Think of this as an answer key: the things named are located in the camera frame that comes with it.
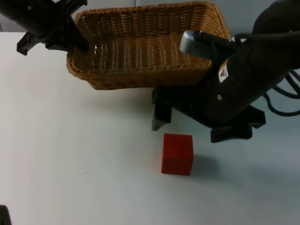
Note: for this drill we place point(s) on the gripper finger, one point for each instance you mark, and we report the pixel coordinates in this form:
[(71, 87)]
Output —
[(161, 114)]

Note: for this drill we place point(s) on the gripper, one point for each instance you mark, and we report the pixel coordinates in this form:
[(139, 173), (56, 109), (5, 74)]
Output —
[(234, 93), (50, 21)]

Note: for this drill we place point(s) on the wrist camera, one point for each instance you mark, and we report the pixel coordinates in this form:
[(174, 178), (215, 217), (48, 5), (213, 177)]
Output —
[(199, 45)]

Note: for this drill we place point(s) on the red cube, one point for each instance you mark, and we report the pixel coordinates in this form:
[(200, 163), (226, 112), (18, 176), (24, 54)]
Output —
[(177, 154)]

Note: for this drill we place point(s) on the pale brown wicker basket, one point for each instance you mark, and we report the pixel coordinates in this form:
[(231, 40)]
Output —
[(140, 77)]

